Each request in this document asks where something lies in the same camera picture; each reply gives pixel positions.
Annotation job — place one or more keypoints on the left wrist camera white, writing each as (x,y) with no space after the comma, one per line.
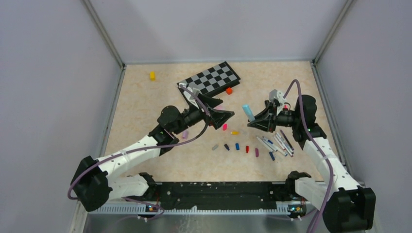
(189,94)

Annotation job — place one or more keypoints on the white marker with pink band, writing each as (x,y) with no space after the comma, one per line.
(290,153)

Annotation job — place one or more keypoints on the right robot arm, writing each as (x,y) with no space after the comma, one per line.
(328,160)

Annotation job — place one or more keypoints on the aluminium frame rail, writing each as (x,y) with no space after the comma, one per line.
(150,210)

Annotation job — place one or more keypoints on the yellow block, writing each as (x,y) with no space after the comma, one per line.
(152,76)

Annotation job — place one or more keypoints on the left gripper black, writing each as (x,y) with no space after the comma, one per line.
(217,117)

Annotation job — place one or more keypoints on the orange red cube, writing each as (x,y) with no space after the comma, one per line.
(229,91)

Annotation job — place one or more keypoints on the light blue eraser block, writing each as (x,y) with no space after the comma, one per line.
(248,113)

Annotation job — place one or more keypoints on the white marker blue cap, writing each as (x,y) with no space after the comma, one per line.
(274,147)

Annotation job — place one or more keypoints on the purple whiteboard marker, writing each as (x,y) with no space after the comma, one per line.
(283,141)

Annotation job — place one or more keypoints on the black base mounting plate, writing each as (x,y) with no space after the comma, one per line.
(239,196)

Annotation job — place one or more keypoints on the purple gel pen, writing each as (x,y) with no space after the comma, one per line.
(287,141)

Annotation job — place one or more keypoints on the pale pink eraser cap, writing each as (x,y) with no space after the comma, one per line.
(185,134)

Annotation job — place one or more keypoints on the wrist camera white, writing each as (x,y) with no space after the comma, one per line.
(189,94)
(276,96)

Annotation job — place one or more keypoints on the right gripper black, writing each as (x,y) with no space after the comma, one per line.
(267,119)

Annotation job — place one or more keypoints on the black and grey chessboard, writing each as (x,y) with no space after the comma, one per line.
(214,80)

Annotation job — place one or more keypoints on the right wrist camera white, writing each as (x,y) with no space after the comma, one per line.
(276,96)

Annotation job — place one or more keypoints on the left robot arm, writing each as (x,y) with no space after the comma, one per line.
(135,154)

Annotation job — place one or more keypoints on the white marker grey cap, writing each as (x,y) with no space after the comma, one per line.
(265,144)

